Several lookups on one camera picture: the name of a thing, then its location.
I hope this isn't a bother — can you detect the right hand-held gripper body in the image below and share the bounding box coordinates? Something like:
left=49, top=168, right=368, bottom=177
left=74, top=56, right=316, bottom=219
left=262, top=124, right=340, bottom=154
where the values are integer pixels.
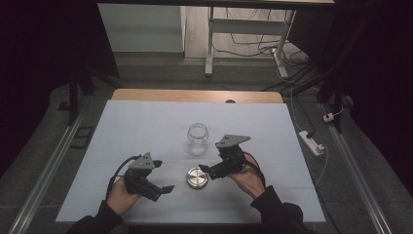
left=215, top=134, right=252, bottom=174

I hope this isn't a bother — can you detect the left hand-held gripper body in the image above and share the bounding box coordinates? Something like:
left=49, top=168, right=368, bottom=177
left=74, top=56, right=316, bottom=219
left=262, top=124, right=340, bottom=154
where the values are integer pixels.
left=124, top=151, right=164, bottom=194

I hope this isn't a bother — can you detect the round silver metal lid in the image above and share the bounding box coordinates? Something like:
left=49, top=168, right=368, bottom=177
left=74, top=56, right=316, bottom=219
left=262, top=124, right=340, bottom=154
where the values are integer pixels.
left=185, top=166, right=210, bottom=190

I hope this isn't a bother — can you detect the clear glass jar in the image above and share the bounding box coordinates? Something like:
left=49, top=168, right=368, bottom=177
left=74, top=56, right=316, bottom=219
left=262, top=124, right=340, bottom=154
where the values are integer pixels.
left=186, top=122, right=210, bottom=156

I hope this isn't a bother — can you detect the person's right hand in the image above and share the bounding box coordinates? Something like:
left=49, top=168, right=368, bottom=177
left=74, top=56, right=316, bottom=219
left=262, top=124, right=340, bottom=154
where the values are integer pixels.
left=227, top=153, right=266, bottom=200

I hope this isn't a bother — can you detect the person's left hand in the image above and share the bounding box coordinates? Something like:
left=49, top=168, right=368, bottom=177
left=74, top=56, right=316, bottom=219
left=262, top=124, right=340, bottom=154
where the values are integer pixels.
left=105, top=176, right=143, bottom=216

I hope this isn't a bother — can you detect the white table mat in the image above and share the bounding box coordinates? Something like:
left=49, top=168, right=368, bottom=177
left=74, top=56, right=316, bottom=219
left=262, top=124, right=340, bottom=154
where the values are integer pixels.
left=56, top=99, right=326, bottom=225

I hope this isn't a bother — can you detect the wooden table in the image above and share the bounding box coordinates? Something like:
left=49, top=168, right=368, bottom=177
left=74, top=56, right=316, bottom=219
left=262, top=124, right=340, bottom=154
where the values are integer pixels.
left=111, top=88, right=284, bottom=104

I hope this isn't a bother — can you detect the white power strip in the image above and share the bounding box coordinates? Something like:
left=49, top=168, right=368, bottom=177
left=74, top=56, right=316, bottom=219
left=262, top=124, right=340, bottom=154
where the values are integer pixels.
left=298, top=130, right=326, bottom=157

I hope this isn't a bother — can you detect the black metal stand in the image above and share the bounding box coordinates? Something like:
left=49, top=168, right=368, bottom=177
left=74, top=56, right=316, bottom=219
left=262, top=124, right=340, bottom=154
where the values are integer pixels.
left=282, top=61, right=346, bottom=135
left=56, top=48, right=122, bottom=127

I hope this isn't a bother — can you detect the dark curtain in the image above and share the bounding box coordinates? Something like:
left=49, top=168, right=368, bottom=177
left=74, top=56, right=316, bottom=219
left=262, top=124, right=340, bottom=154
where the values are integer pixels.
left=0, top=0, right=120, bottom=180
left=287, top=0, right=413, bottom=188

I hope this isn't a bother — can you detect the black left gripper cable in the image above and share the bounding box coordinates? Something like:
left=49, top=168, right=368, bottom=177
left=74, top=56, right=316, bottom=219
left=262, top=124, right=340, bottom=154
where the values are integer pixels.
left=104, top=154, right=142, bottom=201

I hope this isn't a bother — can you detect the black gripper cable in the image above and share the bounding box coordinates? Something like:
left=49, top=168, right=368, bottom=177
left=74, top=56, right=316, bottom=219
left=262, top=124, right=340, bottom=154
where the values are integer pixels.
left=104, top=154, right=142, bottom=201
left=243, top=151, right=267, bottom=189

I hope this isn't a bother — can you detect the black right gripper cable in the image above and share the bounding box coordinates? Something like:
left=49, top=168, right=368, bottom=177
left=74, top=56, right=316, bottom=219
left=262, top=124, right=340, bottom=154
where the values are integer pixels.
left=243, top=151, right=267, bottom=189

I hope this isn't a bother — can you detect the black floor frame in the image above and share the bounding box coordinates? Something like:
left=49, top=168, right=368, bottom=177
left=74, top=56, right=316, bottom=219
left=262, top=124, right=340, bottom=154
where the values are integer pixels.
left=69, top=126, right=95, bottom=150

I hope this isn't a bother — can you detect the thin white cable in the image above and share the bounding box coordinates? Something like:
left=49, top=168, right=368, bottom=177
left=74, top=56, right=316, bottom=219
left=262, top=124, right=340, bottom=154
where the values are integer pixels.
left=289, top=87, right=330, bottom=188

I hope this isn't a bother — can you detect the grey metal floor rail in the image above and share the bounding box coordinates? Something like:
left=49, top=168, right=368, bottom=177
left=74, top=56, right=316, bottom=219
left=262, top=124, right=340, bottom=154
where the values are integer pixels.
left=7, top=97, right=93, bottom=234
left=319, top=102, right=393, bottom=234

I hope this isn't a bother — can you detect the tangle of black floor cables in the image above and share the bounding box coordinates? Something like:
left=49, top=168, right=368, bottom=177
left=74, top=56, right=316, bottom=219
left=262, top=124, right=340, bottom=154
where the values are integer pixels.
left=212, top=7, right=310, bottom=93

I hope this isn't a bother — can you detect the white desk frame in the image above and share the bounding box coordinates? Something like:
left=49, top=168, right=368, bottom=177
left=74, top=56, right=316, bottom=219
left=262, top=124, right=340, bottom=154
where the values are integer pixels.
left=204, top=6, right=297, bottom=79

